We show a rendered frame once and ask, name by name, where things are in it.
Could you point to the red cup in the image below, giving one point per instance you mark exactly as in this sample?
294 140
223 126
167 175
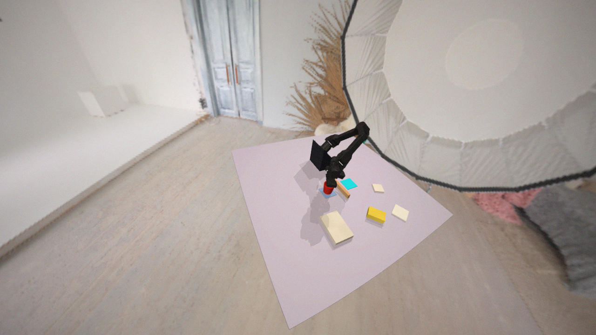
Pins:
327 190

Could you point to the light brown wooden plank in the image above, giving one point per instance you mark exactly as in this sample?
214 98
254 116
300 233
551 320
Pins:
342 189

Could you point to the beige flat block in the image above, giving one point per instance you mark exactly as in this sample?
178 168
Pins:
378 188

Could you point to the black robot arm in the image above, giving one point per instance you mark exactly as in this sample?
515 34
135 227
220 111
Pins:
336 169

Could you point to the cream flat rectangular block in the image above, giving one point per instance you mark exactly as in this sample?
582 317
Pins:
336 228

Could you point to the beige flat square slab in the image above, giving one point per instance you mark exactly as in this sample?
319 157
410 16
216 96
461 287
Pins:
400 212

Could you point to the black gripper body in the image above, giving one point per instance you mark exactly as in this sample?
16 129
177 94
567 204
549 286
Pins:
331 183

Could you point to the yellow rectangular block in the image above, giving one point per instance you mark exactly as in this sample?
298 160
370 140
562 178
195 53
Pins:
376 215

